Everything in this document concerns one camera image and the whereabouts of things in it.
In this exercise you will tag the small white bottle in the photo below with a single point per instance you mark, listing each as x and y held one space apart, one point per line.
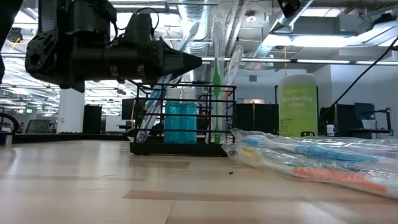
330 130

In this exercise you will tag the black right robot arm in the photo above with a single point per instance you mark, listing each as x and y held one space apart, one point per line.
289 7

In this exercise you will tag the green disinfecting wipes canister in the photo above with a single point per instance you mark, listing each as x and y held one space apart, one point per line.
298 105

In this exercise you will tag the black aluminium table frame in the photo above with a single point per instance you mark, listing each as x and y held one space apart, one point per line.
77 137

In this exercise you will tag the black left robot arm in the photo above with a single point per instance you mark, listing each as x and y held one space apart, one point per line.
62 53

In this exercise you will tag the round ceiling lamp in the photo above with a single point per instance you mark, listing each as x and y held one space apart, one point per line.
251 17

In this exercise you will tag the silver corrugated duct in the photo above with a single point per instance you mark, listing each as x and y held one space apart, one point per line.
199 12

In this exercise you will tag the rectangular ceiling light panel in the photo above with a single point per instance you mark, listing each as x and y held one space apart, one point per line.
311 40

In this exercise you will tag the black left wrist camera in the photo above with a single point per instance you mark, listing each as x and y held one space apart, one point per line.
140 26

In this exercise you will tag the dark computer monitor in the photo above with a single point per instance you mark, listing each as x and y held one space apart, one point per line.
128 109
337 118

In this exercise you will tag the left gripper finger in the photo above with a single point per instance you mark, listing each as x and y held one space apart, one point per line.
174 74
177 60

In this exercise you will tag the blue white-capped mouthwash bottle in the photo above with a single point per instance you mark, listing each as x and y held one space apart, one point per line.
172 123
189 123

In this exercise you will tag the large silver ventilation duct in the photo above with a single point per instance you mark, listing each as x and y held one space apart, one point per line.
280 28

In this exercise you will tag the black office partition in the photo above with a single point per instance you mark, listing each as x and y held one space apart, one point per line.
256 119

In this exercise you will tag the black cabinet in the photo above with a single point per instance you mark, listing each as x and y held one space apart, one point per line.
92 119

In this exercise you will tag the white square pillar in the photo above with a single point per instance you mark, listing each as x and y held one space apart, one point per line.
71 112

